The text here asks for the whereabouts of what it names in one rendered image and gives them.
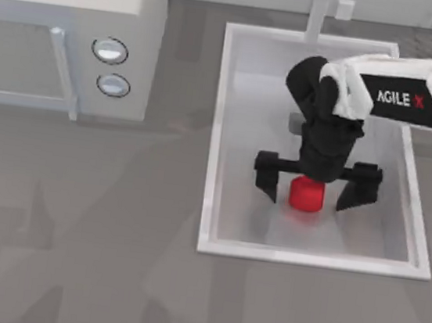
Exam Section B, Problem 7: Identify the red cup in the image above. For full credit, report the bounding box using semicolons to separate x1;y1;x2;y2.
286;174;326;215

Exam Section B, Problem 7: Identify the white sink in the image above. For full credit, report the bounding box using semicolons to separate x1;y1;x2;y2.
196;21;432;282

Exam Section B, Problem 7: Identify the tall grey tap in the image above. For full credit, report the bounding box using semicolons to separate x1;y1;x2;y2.
302;0;332;46

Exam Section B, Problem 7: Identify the small white tap lever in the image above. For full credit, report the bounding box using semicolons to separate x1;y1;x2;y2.
334;0;355;23

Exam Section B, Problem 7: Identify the small round microwave knob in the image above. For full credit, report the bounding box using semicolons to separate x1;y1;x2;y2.
94;70;134;101

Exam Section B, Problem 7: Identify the pale microwave oven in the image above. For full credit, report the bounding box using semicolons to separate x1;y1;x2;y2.
0;0;171;132

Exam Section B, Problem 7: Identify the large round microwave knob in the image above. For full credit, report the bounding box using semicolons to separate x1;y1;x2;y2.
88;34;131;68

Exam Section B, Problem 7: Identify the glass microwave door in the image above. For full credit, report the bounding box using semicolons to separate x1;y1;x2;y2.
0;0;90;121

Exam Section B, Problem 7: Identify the pale microwave door handle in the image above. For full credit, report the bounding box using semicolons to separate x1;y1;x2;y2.
38;26;88;122

